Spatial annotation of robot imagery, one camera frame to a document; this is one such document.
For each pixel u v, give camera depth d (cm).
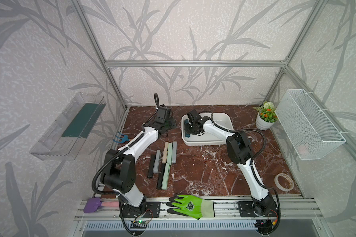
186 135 99
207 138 75
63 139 63
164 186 79
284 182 83
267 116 94
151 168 85
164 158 89
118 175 45
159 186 79
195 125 79
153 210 73
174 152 92
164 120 69
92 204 74
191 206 74
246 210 73
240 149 61
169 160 89
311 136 65
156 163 87
